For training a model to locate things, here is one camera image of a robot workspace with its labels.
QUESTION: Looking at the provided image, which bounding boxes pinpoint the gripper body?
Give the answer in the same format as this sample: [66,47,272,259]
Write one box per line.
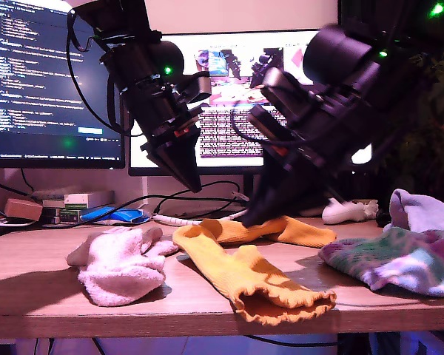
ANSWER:
[249,92,373,174]
[120,75,201,149]

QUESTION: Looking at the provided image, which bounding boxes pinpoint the plain orange sock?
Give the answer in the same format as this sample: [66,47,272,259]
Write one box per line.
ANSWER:
[201,216,337,249]

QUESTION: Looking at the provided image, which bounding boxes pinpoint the pink fluffy sock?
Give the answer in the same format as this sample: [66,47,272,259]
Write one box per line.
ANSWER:
[65,236,167,308]
[84,226,181,268]

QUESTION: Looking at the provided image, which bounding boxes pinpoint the orange sock with frilled cuff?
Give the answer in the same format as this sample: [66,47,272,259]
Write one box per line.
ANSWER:
[172,224,337,326]

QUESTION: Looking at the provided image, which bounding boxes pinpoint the tie-dye sock with lettering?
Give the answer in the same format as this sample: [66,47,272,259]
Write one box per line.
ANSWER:
[317,226,444,299]

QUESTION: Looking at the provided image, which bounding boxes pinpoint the white lavender sock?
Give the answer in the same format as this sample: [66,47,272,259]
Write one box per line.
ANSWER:
[383,188,444,234]

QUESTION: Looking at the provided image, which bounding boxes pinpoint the black monitor stand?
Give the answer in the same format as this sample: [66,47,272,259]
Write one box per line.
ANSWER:
[243,174,255,203]

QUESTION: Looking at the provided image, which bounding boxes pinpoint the large monitor with white screen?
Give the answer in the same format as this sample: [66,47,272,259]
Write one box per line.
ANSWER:
[128,28,374,178]

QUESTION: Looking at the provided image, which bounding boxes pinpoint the white game controller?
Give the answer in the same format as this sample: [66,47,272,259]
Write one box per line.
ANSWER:
[299,197,379,226]

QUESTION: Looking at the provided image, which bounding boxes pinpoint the blue packet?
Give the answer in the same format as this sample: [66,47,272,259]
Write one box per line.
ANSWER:
[80,206,151,226]

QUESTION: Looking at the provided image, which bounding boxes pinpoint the white box with green label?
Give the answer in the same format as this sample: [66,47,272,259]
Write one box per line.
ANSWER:
[64,194,90,211]

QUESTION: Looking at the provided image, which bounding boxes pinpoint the stack of green boxes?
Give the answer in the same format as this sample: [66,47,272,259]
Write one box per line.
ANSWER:
[42,199,83,226]

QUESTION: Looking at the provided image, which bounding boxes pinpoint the grey pouch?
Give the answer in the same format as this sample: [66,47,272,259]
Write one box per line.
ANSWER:
[32,186,83,201]

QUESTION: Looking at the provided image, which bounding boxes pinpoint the dark monitor with code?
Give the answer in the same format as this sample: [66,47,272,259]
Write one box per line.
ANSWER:
[0,0,126,170]

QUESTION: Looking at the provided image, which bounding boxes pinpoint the long black cable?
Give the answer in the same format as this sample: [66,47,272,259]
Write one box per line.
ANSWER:
[90,180,242,223]

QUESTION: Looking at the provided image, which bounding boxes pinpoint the looped black cable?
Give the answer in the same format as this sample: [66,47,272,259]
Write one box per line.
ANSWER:
[154,197,245,221]

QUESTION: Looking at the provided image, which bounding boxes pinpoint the arm camera box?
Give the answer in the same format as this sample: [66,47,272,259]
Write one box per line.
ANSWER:
[260,66,312,112]
[175,71,212,105]

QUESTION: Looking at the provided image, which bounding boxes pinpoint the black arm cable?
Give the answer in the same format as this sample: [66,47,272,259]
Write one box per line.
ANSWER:
[230,106,306,146]
[65,10,145,138]

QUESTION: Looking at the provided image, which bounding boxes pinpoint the white spiral cable wrap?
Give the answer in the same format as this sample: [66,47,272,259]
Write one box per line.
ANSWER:
[153,207,249,227]

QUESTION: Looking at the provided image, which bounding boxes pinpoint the black cable under table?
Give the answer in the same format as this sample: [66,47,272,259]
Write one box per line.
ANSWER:
[243,334,340,348]

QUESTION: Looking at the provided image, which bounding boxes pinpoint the black table frame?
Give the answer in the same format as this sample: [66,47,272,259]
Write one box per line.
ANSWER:
[336,332,371,355]

